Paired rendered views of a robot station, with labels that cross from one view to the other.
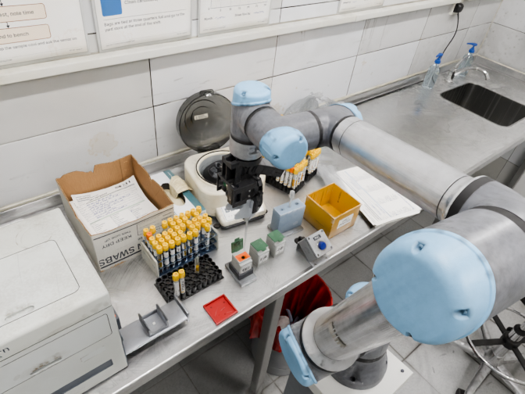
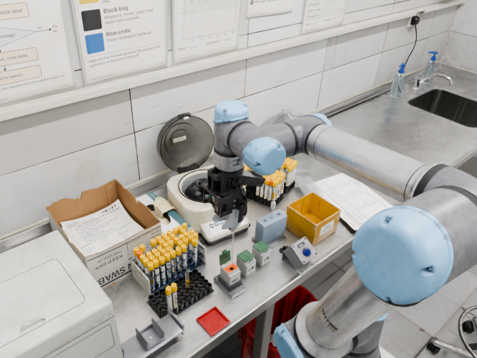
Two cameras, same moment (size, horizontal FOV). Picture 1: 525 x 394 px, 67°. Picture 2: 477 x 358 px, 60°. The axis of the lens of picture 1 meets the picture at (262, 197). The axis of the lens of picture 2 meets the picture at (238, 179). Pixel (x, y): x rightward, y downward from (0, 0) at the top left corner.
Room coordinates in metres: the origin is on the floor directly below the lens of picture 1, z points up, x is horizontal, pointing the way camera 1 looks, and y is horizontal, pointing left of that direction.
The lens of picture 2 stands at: (-0.11, 0.02, 1.85)
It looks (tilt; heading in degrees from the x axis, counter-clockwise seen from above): 35 degrees down; 1
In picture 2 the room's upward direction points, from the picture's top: 3 degrees clockwise
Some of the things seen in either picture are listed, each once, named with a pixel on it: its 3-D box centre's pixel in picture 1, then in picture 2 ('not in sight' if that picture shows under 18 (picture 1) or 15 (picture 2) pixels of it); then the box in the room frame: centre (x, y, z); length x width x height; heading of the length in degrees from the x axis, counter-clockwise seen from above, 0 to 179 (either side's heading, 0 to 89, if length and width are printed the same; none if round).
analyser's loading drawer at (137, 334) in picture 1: (144, 327); (143, 342); (0.49, 0.24, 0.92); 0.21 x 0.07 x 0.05; 134
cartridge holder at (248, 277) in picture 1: (241, 269); (229, 281); (0.72, 0.03, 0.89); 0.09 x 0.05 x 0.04; 41
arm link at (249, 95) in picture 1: (251, 112); (231, 128); (0.70, 0.05, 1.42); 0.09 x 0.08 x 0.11; 35
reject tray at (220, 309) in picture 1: (220, 309); (213, 320); (0.59, 0.07, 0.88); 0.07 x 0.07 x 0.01; 44
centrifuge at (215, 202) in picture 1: (226, 184); (209, 200); (1.05, 0.13, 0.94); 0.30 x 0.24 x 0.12; 35
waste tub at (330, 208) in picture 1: (330, 210); (311, 219); (1.00, -0.24, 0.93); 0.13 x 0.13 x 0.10; 43
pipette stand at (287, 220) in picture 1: (287, 217); (270, 229); (0.93, -0.09, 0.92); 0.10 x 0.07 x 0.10; 129
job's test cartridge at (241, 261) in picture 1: (241, 263); (230, 275); (0.72, 0.03, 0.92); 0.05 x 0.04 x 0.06; 41
